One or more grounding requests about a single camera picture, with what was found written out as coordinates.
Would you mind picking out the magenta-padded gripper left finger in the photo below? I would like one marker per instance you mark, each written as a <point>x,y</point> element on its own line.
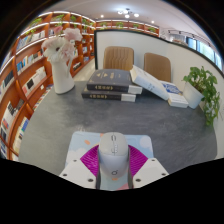
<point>78,171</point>

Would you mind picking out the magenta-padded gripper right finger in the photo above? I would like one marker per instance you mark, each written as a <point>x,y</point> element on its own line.
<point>150,171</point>

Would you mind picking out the light grey computer mouse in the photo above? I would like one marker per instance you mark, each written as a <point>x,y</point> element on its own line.
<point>113,153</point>

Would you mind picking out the pastel sun print mouse pad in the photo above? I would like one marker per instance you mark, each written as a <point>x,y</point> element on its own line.
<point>80,143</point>

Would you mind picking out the blue cover book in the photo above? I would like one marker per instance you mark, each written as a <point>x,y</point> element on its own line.
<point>176,95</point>

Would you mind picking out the thick white book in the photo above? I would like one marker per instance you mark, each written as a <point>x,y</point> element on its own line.
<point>148,81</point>

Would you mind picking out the green plant in white pot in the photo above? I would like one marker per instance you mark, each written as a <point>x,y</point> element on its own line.
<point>195,91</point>

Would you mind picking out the white vase with pink flowers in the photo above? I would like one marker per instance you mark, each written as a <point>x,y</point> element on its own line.
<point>62,76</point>

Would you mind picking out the tan ribbed chair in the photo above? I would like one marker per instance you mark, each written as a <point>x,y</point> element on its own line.
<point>118,58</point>
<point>158,66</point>

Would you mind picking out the orange wooden bookshelf unit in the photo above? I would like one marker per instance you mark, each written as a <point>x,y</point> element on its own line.
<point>23,76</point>

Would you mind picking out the window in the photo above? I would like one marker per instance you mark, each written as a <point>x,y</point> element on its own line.
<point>203,48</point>

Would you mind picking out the ceiling lights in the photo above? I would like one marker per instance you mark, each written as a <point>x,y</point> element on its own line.
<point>127,13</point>

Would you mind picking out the white partition with black frame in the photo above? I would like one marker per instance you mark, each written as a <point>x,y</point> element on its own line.
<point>140,43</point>

